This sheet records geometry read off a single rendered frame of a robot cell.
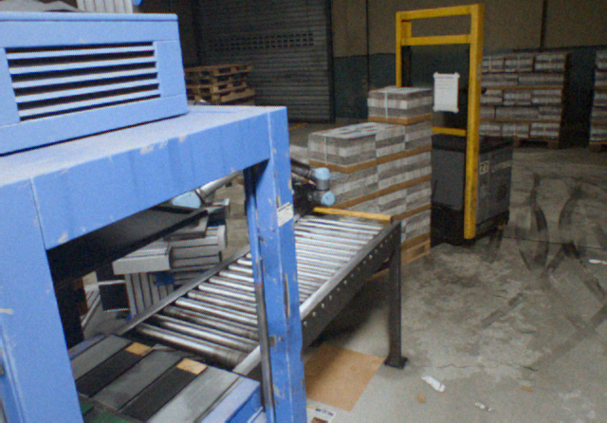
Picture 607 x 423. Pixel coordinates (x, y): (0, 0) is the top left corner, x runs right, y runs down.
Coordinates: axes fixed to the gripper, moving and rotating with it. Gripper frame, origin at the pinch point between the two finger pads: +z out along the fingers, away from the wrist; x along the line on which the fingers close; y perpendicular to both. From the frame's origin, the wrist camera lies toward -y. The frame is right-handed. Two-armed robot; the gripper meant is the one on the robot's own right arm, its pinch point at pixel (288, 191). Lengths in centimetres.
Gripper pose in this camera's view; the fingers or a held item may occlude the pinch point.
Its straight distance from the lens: 295.6
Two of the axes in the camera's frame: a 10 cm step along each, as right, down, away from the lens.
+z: -6.5, -1.8, 7.3
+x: -7.5, 2.3, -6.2
